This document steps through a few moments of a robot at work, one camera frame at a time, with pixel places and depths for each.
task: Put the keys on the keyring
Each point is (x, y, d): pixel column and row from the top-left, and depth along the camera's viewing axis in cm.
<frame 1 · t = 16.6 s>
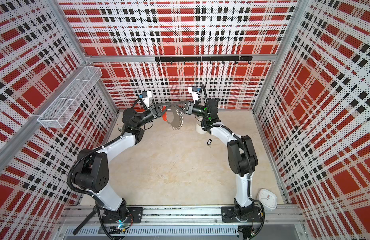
left hand: (171, 106, 73), fingers closed
right hand: (173, 104, 74), fingers open
red handled key ring holder: (178, 119, 80), point 29 cm above the table
black key tag with key: (209, 142, 103), on the table
white mug: (198, 127, 104), point 8 cm above the table

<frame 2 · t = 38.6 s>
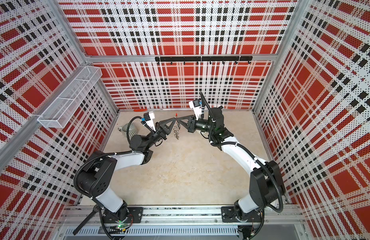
left hand: (176, 121, 71), fingers closed
right hand: (177, 121, 71), fingers closed
grey striped mug: (129, 131, 76), point 28 cm above the table
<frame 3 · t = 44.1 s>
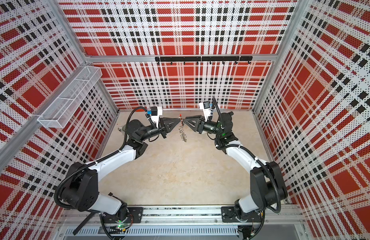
left hand: (179, 121, 69), fingers closed
right hand: (184, 121, 70), fingers open
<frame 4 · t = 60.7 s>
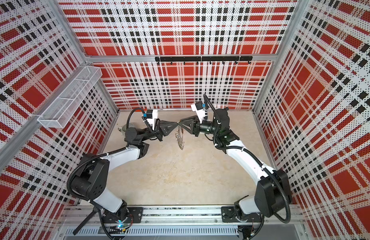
left hand: (177, 126, 68), fingers closed
right hand: (180, 123, 68), fingers open
